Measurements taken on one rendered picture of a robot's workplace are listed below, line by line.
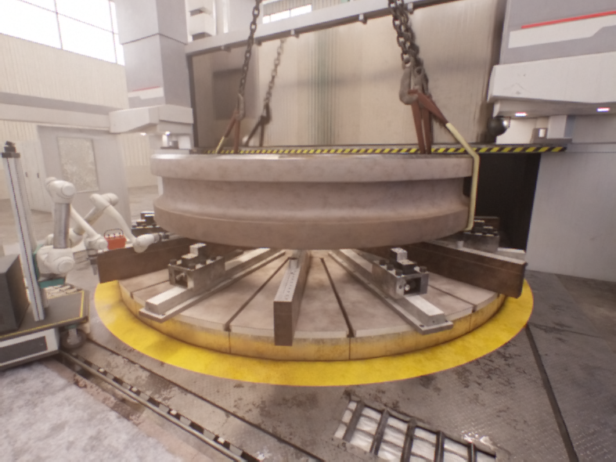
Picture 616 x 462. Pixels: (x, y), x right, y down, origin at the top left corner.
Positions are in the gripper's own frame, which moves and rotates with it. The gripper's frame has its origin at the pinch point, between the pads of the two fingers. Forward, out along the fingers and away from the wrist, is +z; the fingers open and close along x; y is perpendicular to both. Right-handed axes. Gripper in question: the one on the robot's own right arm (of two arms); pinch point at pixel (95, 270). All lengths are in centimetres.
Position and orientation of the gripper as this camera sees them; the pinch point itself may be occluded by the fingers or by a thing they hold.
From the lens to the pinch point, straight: 352.2
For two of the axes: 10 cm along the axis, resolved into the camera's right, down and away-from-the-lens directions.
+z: 0.0, 9.8, 2.0
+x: 5.8, 1.6, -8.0
